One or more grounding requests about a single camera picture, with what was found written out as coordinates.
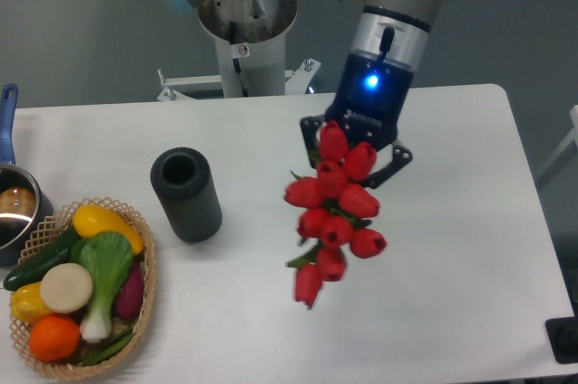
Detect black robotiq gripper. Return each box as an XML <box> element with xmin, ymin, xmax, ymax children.
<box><xmin>300</xmin><ymin>53</ymin><xmax>414</xmax><ymax>190</ymax></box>

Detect red tulip bouquet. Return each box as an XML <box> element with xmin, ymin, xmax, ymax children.
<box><xmin>284</xmin><ymin>120</ymin><xmax>387</xmax><ymax>309</ymax></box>

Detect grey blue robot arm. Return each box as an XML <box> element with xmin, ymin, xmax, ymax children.
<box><xmin>164</xmin><ymin>0</ymin><xmax>442</xmax><ymax>189</ymax></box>

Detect dark grey ribbed vase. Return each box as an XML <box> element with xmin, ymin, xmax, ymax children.
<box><xmin>150</xmin><ymin>147</ymin><xmax>222</xmax><ymax>244</ymax></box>

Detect green bok choy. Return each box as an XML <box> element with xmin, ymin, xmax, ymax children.
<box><xmin>71</xmin><ymin>231</ymin><xmax>134</xmax><ymax>343</ymax></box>

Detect purple sweet potato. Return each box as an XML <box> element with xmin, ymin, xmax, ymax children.
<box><xmin>114</xmin><ymin>262</ymin><xmax>145</xmax><ymax>320</ymax></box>

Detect yellow squash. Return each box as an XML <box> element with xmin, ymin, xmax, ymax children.
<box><xmin>72</xmin><ymin>204</ymin><xmax>145</xmax><ymax>256</ymax></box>

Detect black device at table edge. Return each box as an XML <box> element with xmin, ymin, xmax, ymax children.
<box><xmin>545</xmin><ymin>316</ymin><xmax>577</xmax><ymax>364</ymax></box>

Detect green cucumber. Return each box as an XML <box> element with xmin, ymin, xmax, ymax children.
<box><xmin>3</xmin><ymin>226</ymin><xmax>80</xmax><ymax>292</ymax></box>

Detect woven wicker basket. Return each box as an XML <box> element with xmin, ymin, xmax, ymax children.
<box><xmin>5</xmin><ymin>197</ymin><xmax>156</xmax><ymax>380</ymax></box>

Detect beige round disc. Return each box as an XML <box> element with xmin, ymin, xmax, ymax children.
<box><xmin>40</xmin><ymin>263</ymin><xmax>93</xmax><ymax>314</ymax></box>

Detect green bean pods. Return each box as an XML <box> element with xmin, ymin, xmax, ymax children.
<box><xmin>80</xmin><ymin>327</ymin><xmax>134</xmax><ymax>366</ymax></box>

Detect orange fruit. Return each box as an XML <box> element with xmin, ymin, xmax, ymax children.
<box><xmin>28</xmin><ymin>314</ymin><xmax>80</xmax><ymax>362</ymax></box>

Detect yellow bell pepper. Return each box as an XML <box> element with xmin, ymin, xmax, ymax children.
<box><xmin>10</xmin><ymin>282</ymin><xmax>54</xmax><ymax>325</ymax></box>

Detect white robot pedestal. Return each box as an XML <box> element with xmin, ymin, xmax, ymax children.
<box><xmin>157</xmin><ymin>0</ymin><xmax>322</xmax><ymax>101</ymax></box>

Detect white frame at right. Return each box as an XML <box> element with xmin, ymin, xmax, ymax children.
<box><xmin>535</xmin><ymin>105</ymin><xmax>577</xmax><ymax>190</ymax></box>

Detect blue handled saucepan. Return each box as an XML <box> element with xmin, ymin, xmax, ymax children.
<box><xmin>1</xmin><ymin>83</ymin><xmax>53</xmax><ymax>267</ymax></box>

